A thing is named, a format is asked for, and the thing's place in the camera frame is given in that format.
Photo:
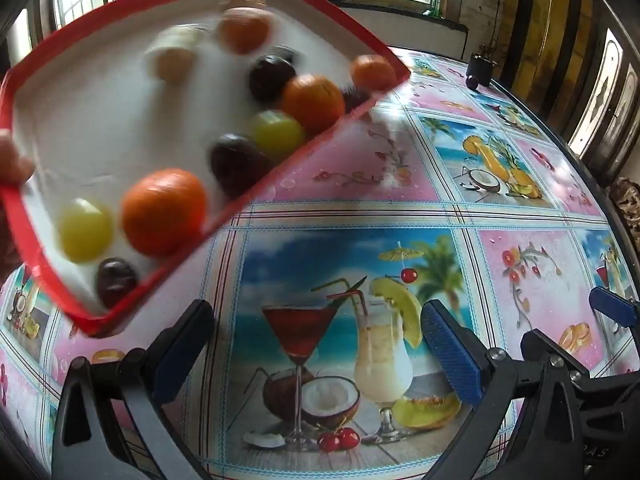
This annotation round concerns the small dark cherry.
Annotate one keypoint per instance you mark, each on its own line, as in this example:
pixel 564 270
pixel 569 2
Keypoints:
pixel 471 82

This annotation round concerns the glass-panelled door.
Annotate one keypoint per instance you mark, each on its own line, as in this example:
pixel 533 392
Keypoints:
pixel 607 95

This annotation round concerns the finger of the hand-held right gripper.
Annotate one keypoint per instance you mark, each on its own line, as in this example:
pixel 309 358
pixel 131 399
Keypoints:
pixel 535 344
pixel 607 302

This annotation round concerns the black metal cylinder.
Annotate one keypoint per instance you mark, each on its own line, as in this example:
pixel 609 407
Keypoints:
pixel 481 66

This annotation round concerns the wrinkled red date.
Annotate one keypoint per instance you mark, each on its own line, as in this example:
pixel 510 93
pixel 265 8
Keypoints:
pixel 354 98

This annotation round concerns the yellow wooden panel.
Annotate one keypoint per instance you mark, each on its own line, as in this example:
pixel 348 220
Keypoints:
pixel 545 35

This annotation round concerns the red-rimmed white tray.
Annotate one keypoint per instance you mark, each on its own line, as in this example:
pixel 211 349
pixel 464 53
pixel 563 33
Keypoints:
pixel 100 110

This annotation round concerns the green bottle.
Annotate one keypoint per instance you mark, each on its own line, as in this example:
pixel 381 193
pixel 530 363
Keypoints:
pixel 436 0

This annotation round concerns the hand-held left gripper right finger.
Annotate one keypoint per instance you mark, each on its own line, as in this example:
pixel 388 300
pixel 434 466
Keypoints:
pixel 450 355

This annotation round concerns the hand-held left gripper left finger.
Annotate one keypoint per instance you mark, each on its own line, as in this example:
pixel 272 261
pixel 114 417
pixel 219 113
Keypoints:
pixel 174 362

